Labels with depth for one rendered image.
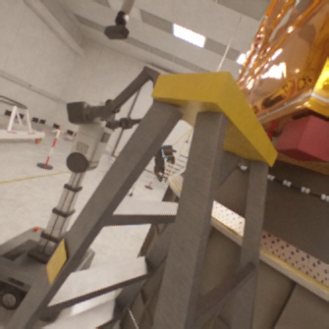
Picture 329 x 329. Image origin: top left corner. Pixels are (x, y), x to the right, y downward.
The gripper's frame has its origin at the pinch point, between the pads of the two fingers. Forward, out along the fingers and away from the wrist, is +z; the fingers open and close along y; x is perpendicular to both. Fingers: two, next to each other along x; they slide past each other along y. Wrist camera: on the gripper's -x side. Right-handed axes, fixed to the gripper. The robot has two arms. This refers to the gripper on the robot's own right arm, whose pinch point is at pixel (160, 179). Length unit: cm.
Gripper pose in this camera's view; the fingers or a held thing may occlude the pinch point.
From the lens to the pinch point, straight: 107.8
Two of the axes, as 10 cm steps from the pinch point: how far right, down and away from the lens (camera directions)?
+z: 1.1, 9.9, 0.6
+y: -0.1, -0.6, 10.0
